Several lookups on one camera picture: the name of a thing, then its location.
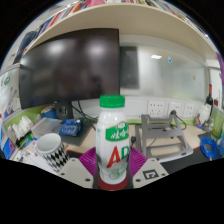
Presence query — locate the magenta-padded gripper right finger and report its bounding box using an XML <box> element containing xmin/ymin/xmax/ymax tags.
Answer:
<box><xmin>127</xmin><ymin>145</ymin><xmax>170</xmax><ymax>190</ymax></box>

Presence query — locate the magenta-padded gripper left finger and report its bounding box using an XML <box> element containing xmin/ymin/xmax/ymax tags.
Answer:
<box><xmin>57</xmin><ymin>146</ymin><xmax>101</xmax><ymax>190</ymax></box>

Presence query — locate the white drink bottle green cap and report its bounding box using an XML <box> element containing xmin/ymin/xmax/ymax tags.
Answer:
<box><xmin>95</xmin><ymin>94</ymin><xmax>132</xmax><ymax>186</ymax></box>

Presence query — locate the black white checkered mug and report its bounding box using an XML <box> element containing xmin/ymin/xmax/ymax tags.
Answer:
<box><xmin>34</xmin><ymin>132</ymin><xmax>71</xmax><ymax>174</ymax></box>

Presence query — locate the grey metal laptop stand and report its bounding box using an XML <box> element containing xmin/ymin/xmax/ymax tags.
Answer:
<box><xmin>134</xmin><ymin>113</ymin><xmax>194</xmax><ymax>164</ymax></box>

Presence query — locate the blue patterned box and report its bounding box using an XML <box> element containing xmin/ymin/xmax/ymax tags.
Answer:
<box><xmin>58</xmin><ymin>117</ymin><xmax>84</xmax><ymax>137</ymax></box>

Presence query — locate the black desk mat red edge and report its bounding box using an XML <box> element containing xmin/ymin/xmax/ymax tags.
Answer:
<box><xmin>66</xmin><ymin>146</ymin><xmax>224</xmax><ymax>175</ymax></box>

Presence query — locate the clear plastic box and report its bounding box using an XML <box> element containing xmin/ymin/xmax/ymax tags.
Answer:
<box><xmin>29</xmin><ymin>117</ymin><xmax>64</xmax><ymax>139</ymax></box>

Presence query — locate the white paper sheet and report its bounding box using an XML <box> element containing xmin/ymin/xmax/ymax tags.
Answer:
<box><xmin>21</xmin><ymin>150</ymin><xmax>59</xmax><ymax>174</ymax></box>

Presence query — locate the blue round container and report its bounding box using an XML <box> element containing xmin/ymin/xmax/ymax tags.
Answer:
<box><xmin>41</xmin><ymin>105</ymin><xmax>58</xmax><ymax>120</ymax></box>

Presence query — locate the stack of white napkins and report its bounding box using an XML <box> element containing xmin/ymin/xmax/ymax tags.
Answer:
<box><xmin>6</xmin><ymin>115</ymin><xmax>34</xmax><ymax>148</ymax></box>

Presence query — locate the white plastic bag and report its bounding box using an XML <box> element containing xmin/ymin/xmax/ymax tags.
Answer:
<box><xmin>194</xmin><ymin>104</ymin><xmax>213</xmax><ymax>129</ymax></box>

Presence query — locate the blue tissue box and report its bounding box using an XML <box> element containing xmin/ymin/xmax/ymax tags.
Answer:
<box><xmin>0</xmin><ymin>133</ymin><xmax>16</xmax><ymax>159</ymax></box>

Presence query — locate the dark wine bottle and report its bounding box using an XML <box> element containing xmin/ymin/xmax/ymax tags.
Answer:
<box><xmin>204</xmin><ymin>83</ymin><xmax>214</xmax><ymax>108</ymax></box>

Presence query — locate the black computer monitor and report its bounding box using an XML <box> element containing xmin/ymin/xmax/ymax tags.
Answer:
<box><xmin>18</xmin><ymin>27</ymin><xmax>122</xmax><ymax>121</ymax></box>

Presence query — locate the purple hanging banner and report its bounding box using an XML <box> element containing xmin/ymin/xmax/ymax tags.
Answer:
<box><xmin>216</xmin><ymin>51</ymin><xmax>224</xmax><ymax>84</ymax></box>

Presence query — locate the beige shelf with books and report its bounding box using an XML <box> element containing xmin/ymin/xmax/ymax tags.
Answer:
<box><xmin>11</xmin><ymin>0</ymin><xmax>221</xmax><ymax>64</ymax></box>

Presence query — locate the white wall socket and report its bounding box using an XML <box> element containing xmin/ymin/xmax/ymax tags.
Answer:
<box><xmin>146</xmin><ymin>100</ymin><xmax>166</xmax><ymax>118</ymax></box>
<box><xmin>168</xmin><ymin>101</ymin><xmax>185</xmax><ymax>118</ymax></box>
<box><xmin>184</xmin><ymin>103</ymin><xmax>197</xmax><ymax>119</ymax></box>

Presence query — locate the coiled blue cable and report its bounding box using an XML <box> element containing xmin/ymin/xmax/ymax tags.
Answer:
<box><xmin>199</xmin><ymin>136</ymin><xmax>219</xmax><ymax>161</ymax></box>

